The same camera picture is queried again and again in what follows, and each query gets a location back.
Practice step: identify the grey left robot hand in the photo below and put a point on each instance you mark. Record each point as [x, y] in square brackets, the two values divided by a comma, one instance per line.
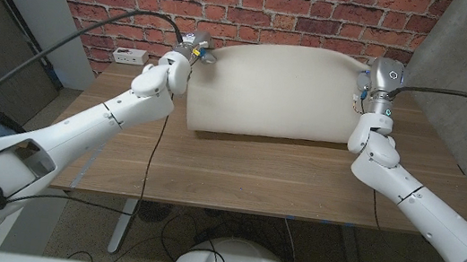
[197, 45]

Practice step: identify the white table leg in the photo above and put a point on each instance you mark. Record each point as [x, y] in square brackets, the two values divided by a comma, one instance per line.
[124, 225]

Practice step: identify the white power strip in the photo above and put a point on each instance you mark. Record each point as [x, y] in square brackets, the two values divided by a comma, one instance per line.
[130, 57]

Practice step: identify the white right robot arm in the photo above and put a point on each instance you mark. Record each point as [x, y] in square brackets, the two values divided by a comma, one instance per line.
[410, 195]

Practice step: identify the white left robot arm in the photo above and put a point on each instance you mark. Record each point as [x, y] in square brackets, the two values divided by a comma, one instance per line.
[80, 129]

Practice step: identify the black round floor fan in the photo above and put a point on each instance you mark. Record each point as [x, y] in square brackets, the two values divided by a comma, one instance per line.
[155, 212]

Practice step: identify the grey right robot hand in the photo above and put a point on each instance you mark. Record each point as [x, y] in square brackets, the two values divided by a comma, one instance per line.
[385, 76]

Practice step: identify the red brick printed backdrop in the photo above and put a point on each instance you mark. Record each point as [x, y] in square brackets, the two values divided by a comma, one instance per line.
[254, 7]

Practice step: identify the cream memory foam sheet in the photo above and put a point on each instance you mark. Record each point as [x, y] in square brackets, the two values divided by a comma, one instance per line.
[275, 91]

